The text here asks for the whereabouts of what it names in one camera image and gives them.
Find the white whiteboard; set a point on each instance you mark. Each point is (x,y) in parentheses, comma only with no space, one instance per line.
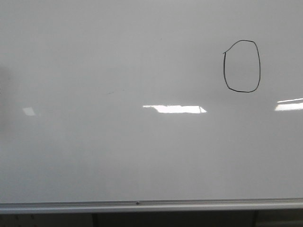
(123,100)

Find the aluminium whiteboard tray rail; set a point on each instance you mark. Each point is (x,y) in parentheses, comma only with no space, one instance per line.
(149,206)

